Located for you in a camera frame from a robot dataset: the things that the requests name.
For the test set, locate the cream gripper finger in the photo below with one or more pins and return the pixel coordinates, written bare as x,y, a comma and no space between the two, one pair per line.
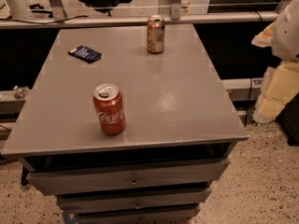
263,39
280,85

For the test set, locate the orange soda can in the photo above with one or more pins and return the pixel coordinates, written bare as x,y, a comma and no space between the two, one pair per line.
155,31

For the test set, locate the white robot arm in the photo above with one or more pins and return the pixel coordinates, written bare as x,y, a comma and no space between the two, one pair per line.
285,38

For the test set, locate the red Coca-Cola can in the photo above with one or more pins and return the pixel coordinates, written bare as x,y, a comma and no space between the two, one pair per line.
108,104

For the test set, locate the middle grey drawer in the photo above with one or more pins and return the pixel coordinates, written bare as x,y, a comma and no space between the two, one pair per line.
133,200

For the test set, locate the grey drawer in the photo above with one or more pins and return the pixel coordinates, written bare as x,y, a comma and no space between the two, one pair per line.
128,177
133,200
139,216

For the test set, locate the grey drawer cabinet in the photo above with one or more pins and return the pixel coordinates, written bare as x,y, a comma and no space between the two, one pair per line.
123,136

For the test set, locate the bottom grey drawer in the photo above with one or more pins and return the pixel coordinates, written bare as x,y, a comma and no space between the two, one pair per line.
139,216

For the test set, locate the dark blue snack packet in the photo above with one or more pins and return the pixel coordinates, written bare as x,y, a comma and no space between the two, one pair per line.
85,54

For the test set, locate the small crumpled clear object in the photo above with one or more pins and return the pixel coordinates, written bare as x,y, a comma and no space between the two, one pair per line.
20,92

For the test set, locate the top grey drawer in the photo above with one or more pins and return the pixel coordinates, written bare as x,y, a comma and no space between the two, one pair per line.
128,177

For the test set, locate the grey metal rail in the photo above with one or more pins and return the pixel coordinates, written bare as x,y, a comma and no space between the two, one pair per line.
87,22

